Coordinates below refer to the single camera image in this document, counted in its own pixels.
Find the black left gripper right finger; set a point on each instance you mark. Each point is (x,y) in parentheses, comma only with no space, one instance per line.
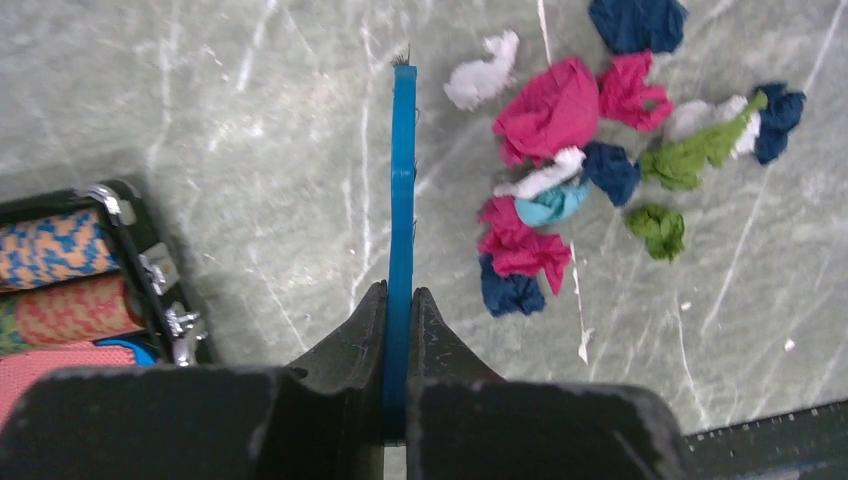
(464,421)

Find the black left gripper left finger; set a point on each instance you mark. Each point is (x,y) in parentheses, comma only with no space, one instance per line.
(315,418)

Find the blue hand brush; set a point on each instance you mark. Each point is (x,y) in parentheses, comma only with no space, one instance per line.
(401,258)

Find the navy scrap by brush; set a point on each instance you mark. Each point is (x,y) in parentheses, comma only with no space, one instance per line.
(514,293)

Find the magenta scrap near left gripper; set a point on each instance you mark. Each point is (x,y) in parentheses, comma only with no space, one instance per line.
(517,248)

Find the black poker chip case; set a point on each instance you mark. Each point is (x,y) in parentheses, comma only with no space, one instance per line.
(176,332)

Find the cyan paper scrap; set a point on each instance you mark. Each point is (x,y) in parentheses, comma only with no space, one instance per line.
(553,205)

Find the green red chip roll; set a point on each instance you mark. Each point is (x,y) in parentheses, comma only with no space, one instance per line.
(67,313)

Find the small green paper ball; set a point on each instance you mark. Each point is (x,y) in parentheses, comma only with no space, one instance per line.
(661,228)

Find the white paper scrap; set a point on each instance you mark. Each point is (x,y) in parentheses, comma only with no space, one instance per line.
(566,164)
(474,82)

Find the navy scrap in pile centre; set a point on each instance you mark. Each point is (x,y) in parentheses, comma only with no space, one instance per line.
(608,167)

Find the large magenta paper scrap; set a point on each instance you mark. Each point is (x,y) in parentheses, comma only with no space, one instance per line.
(556,109)

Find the orange blue chip roll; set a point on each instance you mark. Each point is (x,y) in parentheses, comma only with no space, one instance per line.
(53,249)

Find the large green paper scrap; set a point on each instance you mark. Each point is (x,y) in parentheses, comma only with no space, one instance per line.
(677,165)

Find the white scrap under green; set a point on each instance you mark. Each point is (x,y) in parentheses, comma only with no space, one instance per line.
(695,115)

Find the navy paper scrap ball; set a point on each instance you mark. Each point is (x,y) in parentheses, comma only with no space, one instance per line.
(634,26)

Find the crumpled navy paper scrap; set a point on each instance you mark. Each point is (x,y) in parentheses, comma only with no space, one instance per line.
(781,115)

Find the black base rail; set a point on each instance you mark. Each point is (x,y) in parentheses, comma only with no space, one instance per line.
(804,444)

